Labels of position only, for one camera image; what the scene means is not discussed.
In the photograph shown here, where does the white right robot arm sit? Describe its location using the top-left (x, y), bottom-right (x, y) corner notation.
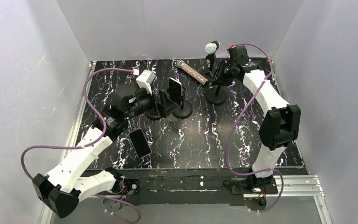
top-left (214, 43), bottom-right (301, 191)

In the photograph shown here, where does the black microphone stand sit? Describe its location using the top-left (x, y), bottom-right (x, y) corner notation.
top-left (204, 41), bottom-right (220, 77)

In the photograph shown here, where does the white microphone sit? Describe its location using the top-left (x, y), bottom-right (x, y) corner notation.
top-left (205, 42), bottom-right (218, 55)

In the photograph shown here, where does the aluminium rail frame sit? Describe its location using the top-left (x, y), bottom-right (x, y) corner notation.
top-left (38, 60), bottom-right (334, 224)

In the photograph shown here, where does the black phone stand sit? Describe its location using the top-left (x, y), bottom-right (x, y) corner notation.
top-left (172, 93), bottom-right (193, 119)
top-left (206, 81), bottom-right (227, 105)
top-left (145, 110), bottom-right (162, 121)

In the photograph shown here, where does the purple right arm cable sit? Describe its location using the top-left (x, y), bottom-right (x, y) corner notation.
top-left (223, 43), bottom-right (285, 213)

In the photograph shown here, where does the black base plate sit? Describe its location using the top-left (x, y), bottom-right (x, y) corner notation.
top-left (94, 168), bottom-right (309, 207)

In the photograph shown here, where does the glitter handheld microphone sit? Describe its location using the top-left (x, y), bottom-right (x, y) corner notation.
top-left (176, 60), bottom-right (209, 85)

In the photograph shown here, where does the black smartphone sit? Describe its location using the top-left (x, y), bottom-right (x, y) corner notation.
top-left (168, 77), bottom-right (183, 105)
top-left (129, 129), bottom-right (151, 158)

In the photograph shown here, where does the black phone stand front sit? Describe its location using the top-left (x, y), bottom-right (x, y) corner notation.
top-left (145, 110), bottom-right (162, 121)

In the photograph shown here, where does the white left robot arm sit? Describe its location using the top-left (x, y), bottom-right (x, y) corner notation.
top-left (32, 84), bottom-right (179, 218)

